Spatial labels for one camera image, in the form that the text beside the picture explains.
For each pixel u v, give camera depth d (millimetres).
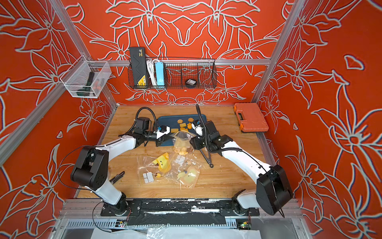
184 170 858
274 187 397
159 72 898
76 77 798
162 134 741
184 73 985
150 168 872
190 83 953
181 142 936
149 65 871
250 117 1070
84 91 789
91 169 462
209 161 879
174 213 725
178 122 1068
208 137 621
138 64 875
